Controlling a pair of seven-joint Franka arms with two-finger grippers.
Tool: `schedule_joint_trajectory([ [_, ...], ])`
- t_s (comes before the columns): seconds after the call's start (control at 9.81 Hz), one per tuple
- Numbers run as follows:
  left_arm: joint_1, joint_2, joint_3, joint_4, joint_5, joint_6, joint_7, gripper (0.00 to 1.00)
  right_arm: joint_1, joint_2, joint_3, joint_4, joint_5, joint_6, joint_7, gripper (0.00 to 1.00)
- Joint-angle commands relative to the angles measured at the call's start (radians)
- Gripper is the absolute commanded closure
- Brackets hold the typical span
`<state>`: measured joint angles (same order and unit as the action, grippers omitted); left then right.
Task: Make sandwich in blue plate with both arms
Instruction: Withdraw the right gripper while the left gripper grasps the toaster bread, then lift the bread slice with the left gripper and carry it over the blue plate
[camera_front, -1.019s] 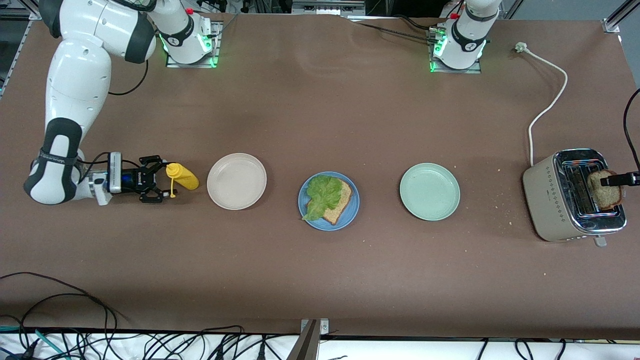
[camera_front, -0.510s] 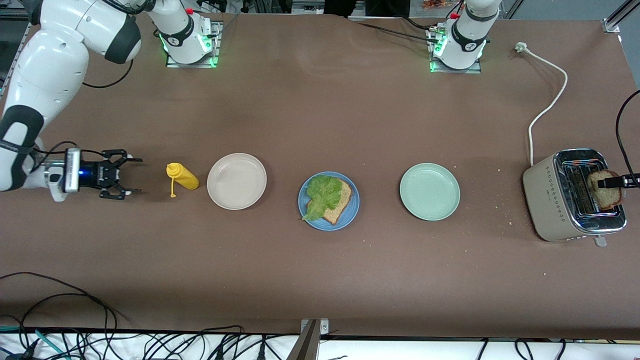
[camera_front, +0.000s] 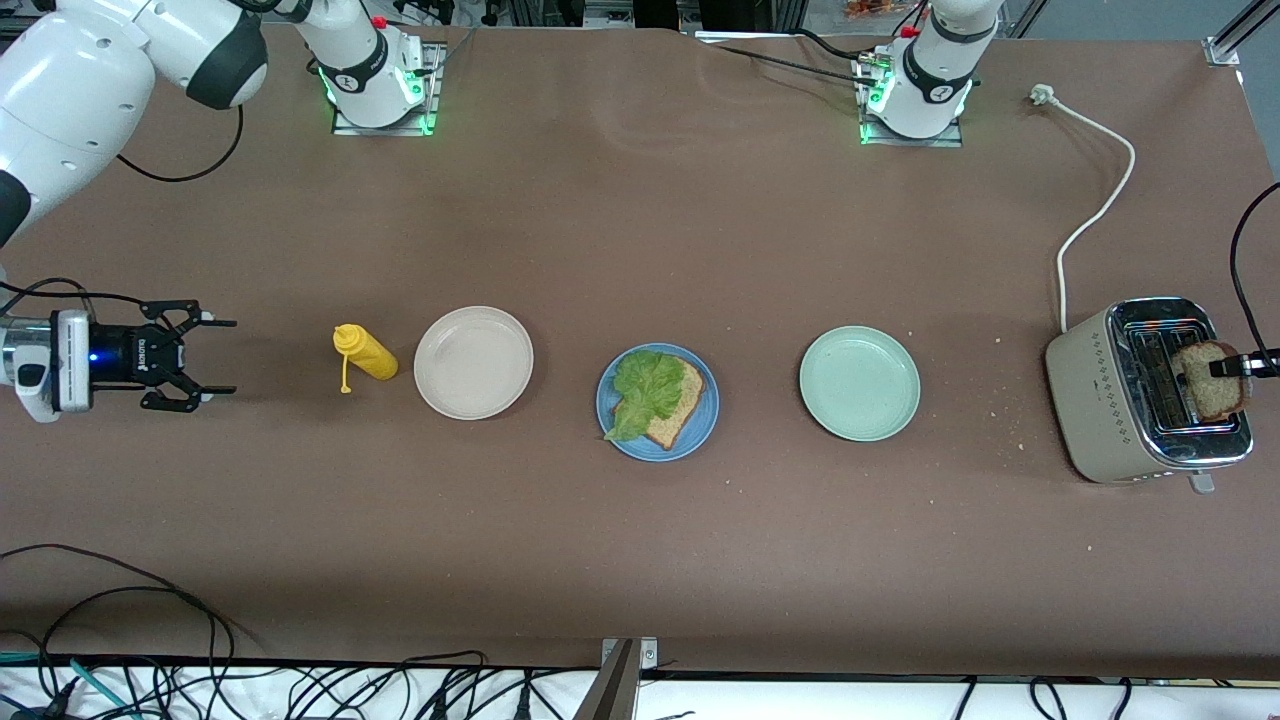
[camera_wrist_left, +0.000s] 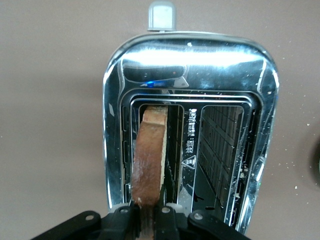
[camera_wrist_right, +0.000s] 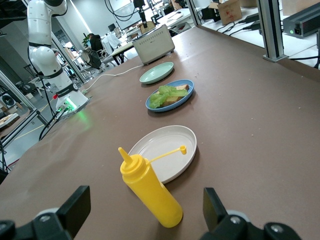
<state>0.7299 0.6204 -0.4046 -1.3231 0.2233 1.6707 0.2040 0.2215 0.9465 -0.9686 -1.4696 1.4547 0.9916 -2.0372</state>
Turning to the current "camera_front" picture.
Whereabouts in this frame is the beige round plate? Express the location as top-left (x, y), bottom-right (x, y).
top-left (413, 305), bottom-right (535, 421)

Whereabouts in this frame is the brown bread slice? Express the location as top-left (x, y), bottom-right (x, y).
top-left (1172, 340), bottom-right (1253, 422)
top-left (640, 355), bottom-right (709, 451)

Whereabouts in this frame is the aluminium frame profile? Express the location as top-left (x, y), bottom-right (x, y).
top-left (1205, 0), bottom-right (1280, 67)

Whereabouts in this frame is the black cable to arm base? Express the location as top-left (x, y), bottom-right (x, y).
top-left (712, 28), bottom-right (881, 91)

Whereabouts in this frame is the white power cable with plug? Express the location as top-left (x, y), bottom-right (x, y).
top-left (1030, 84), bottom-right (1138, 336)

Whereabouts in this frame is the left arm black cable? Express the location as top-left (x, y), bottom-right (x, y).
top-left (1229, 182), bottom-right (1280, 379)

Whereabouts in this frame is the blue round plate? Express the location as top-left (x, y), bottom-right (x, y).
top-left (595, 343), bottom-right (721, 463)

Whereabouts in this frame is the teal cable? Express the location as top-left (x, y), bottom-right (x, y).
top-left (0, 650), bottom-right (136, 720)

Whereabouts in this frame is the light green round plate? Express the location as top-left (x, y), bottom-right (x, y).
top-left (798, 325), bottom-right (922, 443)

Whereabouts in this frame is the black looped cable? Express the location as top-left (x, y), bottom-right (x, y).
top-left (0, 543), bottom-right (238, 720)

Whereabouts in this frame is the beige and chrome toaster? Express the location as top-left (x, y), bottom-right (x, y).
top-left (1045, 296), bottom-right (1256, 494)

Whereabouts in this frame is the green lettuce leaf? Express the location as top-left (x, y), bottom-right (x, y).
top-left (603, 349), bottom-right (687, 443)

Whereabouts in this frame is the yellow squeeze bottle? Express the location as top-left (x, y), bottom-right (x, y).
top-left (332, 323), bottom-right (400, 394)

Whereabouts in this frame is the grey aluminium post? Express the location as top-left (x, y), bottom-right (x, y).
top-left (572, 640), bottom-right (641, 720)

